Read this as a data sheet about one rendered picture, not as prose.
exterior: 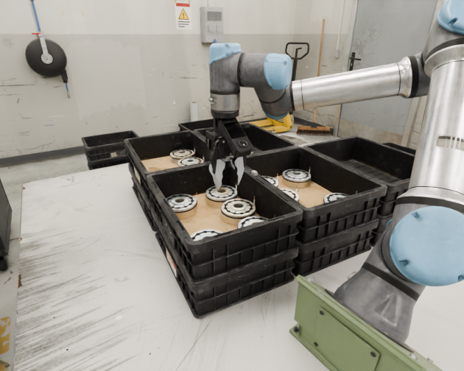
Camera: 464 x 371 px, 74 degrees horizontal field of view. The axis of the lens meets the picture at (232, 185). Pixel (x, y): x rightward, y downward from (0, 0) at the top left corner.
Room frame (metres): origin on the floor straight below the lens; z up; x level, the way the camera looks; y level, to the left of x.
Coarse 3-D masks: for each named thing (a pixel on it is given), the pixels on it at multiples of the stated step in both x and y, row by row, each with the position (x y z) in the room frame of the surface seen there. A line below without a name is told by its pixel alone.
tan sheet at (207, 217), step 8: (200, 200) 0.87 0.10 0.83; (200, 208) 0.82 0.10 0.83; (208, 208) 0.82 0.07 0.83; (216, 208) 0.82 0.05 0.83; (192, 216) 0.77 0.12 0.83; (200, 216) 0.77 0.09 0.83; (208, 216) 0.77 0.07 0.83; (216, 216) 0.77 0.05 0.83; (184, 224) 0.73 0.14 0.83; (192, 224) 0.73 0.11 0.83; (200, 224) 0.73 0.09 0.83; (208, 224) 0.73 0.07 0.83; (216, 224) 0.73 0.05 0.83; (224, 224) 0.73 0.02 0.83; (192, 232) 0.69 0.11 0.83; (224, 232) 0.69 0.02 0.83
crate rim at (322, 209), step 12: (252, 156) 1.01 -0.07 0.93; (348, 168) 0.91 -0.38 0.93; (264, 180) 0.81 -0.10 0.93; (372, 180) 0.81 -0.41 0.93; (372, 192) 0.74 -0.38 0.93; (384, 192) 0.76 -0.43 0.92; (300, 204) 0.67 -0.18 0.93; (324, 204) 0.68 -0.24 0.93; (336, 204) 0.68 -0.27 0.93; (348, 204) 0.70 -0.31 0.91; (312, 216) 0.65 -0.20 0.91
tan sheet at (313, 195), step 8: (280, 176) 1.06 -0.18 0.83; (280, 184) 0.99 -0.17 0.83; (312, 184) 0.99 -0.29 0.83; (304, 192) 0.93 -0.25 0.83; (312, 192) 0.93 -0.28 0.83; (320, 192) 0.93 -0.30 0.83; (328, 192) 0.93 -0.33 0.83; (304, 200) 0.87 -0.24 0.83; (312, 200) 0.87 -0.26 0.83; (320, 200) 0.87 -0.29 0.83
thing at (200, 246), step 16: (224, 160) 0.97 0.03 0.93; (160, 192) 0.74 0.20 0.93; (272, 192) 0.74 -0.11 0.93; (176, 224) 0.58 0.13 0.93; (256, 224) 0.58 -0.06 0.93; (272, 224) 0.59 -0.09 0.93; (288, 224) 0.61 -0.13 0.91; (192, 240) 0.52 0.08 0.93; (208, 240) 0.52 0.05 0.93; (224, 240) 0.54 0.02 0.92; (240, 240) 0.55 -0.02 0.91
